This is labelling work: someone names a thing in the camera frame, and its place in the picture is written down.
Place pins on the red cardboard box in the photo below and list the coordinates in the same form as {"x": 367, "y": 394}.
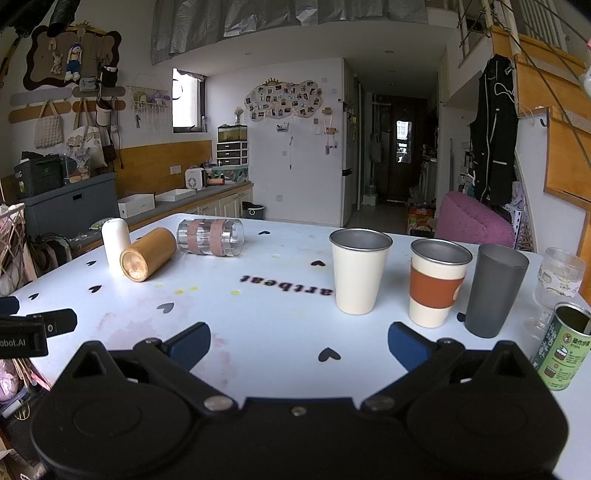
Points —
{"x": 421, "y": 219}

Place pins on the cloud-shaped photo board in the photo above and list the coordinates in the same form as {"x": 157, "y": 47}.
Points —
{"x": 281, "y": 101}

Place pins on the grey cup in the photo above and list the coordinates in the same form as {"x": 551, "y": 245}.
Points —
{"x": 494, "y": 295}

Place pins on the window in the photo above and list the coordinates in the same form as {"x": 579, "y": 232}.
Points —
{"x": 187, "y": 101}

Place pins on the bamboo cup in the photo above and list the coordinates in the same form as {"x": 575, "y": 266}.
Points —
{"x": 147, "y": 256}

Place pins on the green tin can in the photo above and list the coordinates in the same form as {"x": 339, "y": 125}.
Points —
{"x": 563, "y": 350}

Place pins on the white counter cabinet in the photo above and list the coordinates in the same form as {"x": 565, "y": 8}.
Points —
{"x": 217, "y": 201}

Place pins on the black hanging coat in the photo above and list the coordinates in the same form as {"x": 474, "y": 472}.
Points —
{"x": 494, "y": 138}

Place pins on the wooden staircase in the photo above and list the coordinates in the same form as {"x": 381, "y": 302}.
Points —
{"x": 563, "y": 152}

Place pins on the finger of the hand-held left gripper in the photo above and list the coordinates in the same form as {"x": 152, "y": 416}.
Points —
{"x": 8, "y": 305}
{"x": 57, "y": 321}

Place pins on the clear cup with pink bands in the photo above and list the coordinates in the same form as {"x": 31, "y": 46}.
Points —
{"x": 212, "y": 237}

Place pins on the silver foil curtain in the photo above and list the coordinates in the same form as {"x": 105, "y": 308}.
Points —
{"x": 286, "y": 23}

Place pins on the cream cup with brown sleeve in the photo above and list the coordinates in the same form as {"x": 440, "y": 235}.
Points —
{"x": 436, "y": 290}

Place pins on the white loft railing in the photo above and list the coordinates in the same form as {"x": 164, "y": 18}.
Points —
{"x": 508, "y": 27}

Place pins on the grey storage chest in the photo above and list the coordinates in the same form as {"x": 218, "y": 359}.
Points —
{"x": 69, "y": 207}

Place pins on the black storage bag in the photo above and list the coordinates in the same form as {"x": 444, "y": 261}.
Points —
{"x": 39, "y": 175}

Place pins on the wall board with dolls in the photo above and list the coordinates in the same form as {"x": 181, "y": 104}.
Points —
{"x": 55, "y": 55}

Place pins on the white countertop appliance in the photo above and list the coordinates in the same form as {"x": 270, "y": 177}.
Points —
{"x": 195, "y": 179}

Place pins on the pink pouf chair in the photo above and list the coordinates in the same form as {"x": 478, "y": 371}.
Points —
{"x": 471, "y": 219}

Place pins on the white cylindrical bottle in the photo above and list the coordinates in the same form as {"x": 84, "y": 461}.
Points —
{"x": 114, "y": 240}

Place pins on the white flat tray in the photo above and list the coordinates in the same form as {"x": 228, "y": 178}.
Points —
{"x": 175, "y": 195}

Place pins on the white wall jewellery rack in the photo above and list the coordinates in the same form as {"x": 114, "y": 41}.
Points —
{"x": 150, "y": 104}

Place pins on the fish tank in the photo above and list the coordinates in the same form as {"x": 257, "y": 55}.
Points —
{"x": 233, "y": 134}

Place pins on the white open box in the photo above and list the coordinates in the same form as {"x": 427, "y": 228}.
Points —
{"x": 136, "y": 206}

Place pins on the dark entrance door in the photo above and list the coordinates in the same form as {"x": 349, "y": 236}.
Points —
{"x": 401, "y": 157}

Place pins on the small drawer organizer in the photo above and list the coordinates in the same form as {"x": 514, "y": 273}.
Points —
{"x": 232, "y": 154}

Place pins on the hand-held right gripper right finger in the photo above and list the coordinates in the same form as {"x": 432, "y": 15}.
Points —
{"x": 408, "y": 346}

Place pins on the clear printed glass goblet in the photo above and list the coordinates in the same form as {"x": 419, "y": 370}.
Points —
{"x": 558, "y": 277}

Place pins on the black waste bin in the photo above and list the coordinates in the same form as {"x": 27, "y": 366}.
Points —
{"x": 253, "y": 212}

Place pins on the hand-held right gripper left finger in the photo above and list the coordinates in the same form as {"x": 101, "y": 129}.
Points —
{"x": 187, "y": 346}

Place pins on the cream metal cup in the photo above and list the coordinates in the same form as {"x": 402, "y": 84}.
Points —
{"x": 358, "y": 281}

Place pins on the printed tote bag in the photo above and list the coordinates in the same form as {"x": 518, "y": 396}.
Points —
{"x": 87, "y": 143}

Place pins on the white knit tote bag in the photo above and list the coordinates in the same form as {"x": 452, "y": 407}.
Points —
{"x": 47, "y": 131}

